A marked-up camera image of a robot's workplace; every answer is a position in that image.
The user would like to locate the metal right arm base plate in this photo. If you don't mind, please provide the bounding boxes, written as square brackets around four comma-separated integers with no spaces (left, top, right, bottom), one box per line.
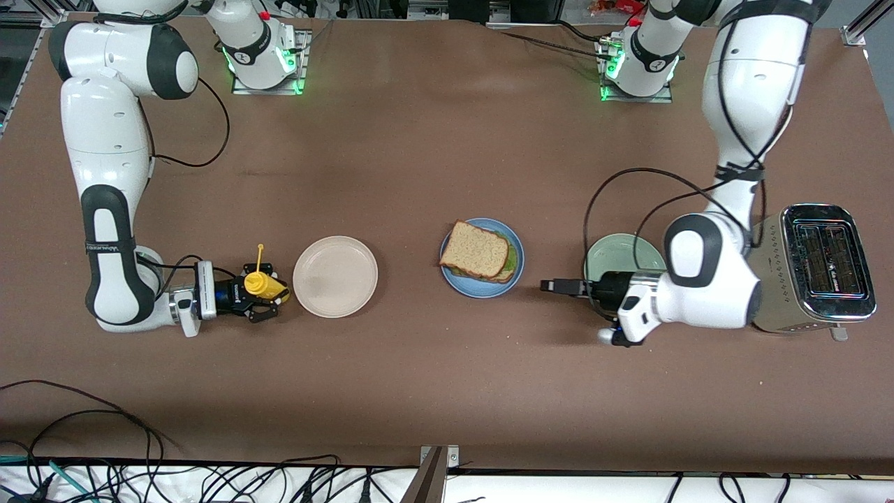
[232,29,312,95]

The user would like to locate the yellow mustard squeeze bottle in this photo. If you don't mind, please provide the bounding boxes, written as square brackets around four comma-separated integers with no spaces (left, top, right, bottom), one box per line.
[242,244,291,302]

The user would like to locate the black looped floor cable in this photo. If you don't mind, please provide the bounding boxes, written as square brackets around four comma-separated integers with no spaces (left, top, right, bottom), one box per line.
[0,381,165,483]

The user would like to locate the pale green plate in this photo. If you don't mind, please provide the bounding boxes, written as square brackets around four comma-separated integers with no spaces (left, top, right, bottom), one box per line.
[583,233,668,282]

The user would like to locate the beige plate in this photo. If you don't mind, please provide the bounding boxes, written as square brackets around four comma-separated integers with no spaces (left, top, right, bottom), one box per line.
[292,235,379,319]

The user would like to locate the blue plate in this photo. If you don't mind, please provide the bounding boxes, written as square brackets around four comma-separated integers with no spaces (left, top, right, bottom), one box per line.
[439,218,525,300]

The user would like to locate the beige chrome toaster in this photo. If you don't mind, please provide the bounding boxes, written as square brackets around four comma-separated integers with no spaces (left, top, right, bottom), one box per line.
[751,203,879,342]

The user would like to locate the grey metal bar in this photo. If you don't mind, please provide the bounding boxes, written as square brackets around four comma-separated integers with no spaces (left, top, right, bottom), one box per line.
[400,447,446,503]

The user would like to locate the silver metal bracket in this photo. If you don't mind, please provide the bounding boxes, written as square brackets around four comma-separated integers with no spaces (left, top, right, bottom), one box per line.
[419,445,460,467]

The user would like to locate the aluminium frame profile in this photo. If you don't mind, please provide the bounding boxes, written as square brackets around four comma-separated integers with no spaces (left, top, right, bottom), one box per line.
[842,0,894,46]
[0,10,67,137]

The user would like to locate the teal cable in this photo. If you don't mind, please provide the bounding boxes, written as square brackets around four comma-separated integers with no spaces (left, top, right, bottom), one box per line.
[0,454,95,503]

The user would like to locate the thin black table cable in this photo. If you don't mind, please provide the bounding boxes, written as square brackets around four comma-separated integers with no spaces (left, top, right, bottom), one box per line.
[485,20,615,61]

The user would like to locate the red packet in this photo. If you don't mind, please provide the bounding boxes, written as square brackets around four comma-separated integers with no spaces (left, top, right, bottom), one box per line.
[589,0,647,16]

